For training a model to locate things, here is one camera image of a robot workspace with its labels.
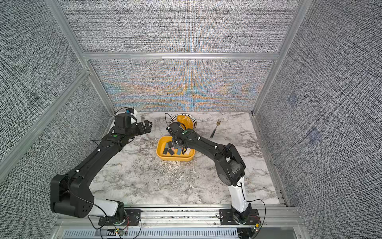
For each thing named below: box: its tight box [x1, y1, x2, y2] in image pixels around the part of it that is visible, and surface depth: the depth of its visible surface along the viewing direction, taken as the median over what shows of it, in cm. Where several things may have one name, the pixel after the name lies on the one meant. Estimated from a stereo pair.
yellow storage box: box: [156, 135, 196, 162], surface depth 97 cm
